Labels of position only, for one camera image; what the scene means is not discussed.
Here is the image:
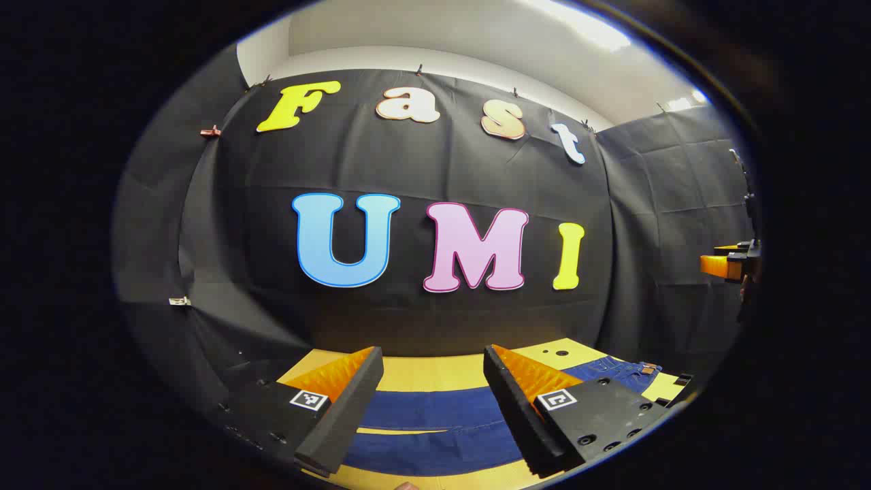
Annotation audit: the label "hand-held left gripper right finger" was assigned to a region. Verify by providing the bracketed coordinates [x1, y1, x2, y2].
[483, 343, 676, 478]

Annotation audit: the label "ceiling light strip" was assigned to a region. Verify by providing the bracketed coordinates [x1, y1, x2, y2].
[667, 88, 710, 112]

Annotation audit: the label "blue jeans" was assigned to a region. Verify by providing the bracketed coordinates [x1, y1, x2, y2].
[344, 356, 664, 477]

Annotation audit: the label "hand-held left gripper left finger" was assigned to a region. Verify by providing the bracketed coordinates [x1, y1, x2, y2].
[214, 346, 385, 477]

